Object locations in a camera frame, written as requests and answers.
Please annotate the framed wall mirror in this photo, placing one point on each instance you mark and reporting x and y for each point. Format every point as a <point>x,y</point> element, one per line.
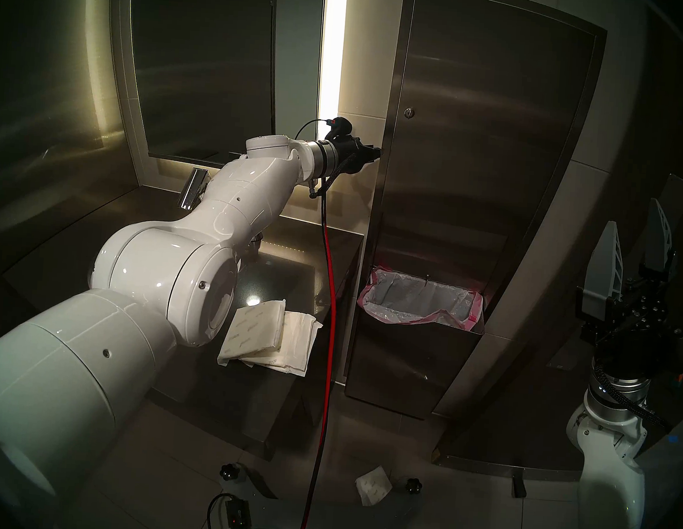
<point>203,71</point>

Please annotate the metal partition foot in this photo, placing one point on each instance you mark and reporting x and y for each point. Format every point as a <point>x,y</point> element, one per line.
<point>518,486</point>

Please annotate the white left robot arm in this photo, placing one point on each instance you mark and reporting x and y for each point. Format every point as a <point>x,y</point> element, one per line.
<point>160,277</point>

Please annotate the vertical wall light strip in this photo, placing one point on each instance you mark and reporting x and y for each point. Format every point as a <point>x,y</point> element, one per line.
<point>332,45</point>

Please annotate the plain folded paper towel stack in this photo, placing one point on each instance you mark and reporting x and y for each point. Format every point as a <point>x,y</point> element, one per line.
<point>298,345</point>

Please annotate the black electronics box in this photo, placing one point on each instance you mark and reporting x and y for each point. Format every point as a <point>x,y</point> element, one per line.
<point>236,518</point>

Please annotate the crumpled white paper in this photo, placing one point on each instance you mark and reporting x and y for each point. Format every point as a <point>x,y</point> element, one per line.
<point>372,485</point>

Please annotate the stainless steel wall panel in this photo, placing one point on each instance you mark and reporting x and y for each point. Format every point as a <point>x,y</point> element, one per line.
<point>387,171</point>

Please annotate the black star knob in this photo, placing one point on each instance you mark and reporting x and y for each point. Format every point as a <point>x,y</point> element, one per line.
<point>414,485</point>
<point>229,472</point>

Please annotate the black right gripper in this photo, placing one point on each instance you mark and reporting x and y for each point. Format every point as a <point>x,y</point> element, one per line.
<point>633,339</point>

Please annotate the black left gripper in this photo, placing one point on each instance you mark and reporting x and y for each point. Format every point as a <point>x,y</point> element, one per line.
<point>344,153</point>

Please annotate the dark vanity counter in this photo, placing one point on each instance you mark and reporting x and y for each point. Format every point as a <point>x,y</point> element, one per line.
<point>50,270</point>

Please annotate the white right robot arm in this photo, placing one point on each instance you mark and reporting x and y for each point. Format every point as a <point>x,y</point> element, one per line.
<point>611,489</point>

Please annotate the stainless waste bin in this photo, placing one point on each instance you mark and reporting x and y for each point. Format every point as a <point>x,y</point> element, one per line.
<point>404,370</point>

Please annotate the chrome sink faucet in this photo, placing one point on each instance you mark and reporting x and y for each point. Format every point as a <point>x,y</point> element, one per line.
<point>190,189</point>

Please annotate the stainless towel dispenser door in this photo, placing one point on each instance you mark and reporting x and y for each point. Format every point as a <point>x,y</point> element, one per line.
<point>477,72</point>

